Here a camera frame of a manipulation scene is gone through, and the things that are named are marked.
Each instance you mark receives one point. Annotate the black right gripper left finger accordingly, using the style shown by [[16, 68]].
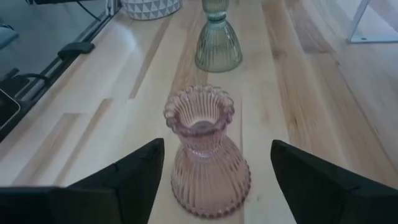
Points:
[[124, 186]]

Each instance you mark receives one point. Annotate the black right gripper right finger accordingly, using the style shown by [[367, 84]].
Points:
[[320, 189]]

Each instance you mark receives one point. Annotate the pink ribbed glass candlestick holder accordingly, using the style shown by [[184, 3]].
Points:
[[208, 174]]

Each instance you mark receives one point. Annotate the dark tablet screen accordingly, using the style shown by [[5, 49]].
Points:
[[7, 109]]

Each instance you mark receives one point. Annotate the black table clamp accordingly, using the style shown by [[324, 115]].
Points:
[[76, 49]]

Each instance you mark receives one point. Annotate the green ribbed glass candlestick holder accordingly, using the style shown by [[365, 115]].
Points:
[[218, 46]]

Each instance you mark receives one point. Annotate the white grey patterned pot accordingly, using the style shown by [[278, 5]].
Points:
[[150, 7]]

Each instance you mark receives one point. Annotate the teal chair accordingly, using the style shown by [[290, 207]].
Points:
[[7, 35]]

